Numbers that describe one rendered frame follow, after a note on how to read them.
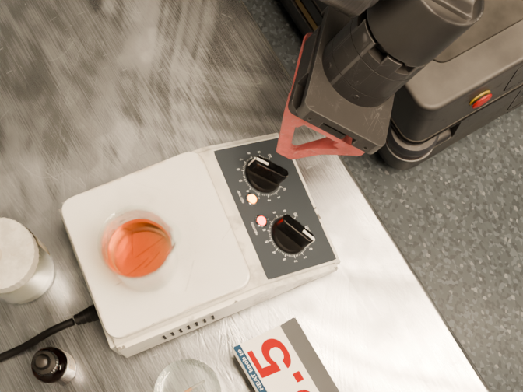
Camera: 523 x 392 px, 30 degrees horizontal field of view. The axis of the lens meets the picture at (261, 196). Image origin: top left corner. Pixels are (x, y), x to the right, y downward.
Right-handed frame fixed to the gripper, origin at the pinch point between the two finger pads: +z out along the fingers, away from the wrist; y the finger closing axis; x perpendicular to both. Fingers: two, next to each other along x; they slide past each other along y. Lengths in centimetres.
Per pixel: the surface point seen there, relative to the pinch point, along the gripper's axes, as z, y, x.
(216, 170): 7.3, 1.4, -2.9
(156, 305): 9.7, 13.5, -3.6
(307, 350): 12.0, 10.5, 10.7
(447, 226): 59, -46, 54
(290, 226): 5.5, 4.4, 3.9
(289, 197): 7.2, 0.6, 3.9
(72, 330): 21.2, 13.1, -6.8
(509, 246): 55, -45, 63
